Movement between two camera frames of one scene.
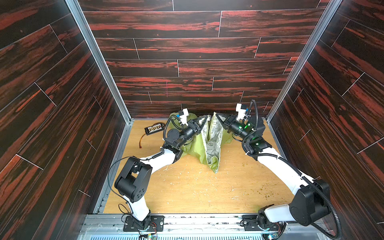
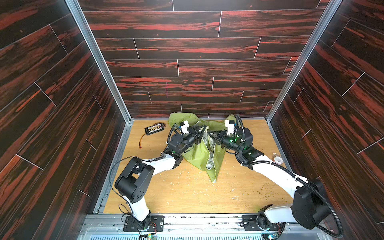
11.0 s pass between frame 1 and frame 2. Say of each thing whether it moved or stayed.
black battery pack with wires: stayed
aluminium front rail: stayed
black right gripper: moved
